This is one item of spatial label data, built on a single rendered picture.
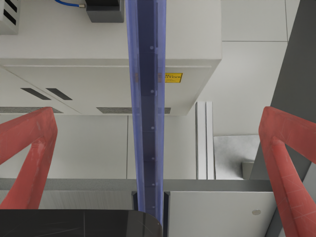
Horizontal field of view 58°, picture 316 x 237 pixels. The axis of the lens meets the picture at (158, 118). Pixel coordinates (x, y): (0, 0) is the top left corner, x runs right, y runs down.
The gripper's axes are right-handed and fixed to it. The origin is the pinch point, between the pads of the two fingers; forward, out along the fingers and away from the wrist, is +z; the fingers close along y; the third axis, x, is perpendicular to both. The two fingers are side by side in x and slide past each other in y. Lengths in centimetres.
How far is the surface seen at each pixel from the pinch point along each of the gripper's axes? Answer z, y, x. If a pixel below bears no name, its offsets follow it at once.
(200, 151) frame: 43, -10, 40
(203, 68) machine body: 32.4, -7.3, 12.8
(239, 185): 2.2, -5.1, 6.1
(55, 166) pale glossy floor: 63, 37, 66
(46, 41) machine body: 32.2, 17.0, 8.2
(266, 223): 1.7, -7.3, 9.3
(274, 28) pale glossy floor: 99, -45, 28
